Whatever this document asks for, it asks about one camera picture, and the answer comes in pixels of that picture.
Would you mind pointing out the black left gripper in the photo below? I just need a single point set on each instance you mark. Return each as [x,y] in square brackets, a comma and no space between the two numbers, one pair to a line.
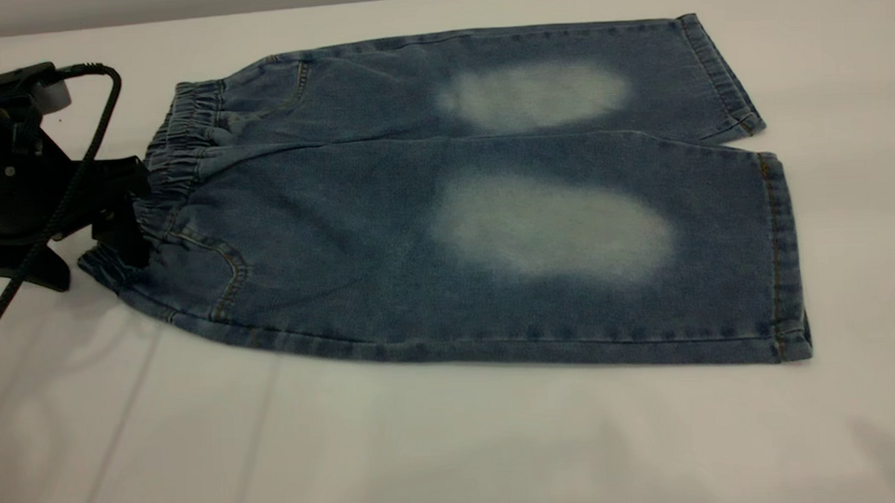
[13,185]

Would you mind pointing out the blue denim pants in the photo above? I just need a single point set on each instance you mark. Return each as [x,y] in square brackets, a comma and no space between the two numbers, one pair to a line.
[357,232]

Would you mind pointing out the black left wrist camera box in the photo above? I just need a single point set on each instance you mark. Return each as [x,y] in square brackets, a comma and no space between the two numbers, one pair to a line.
[46,93]

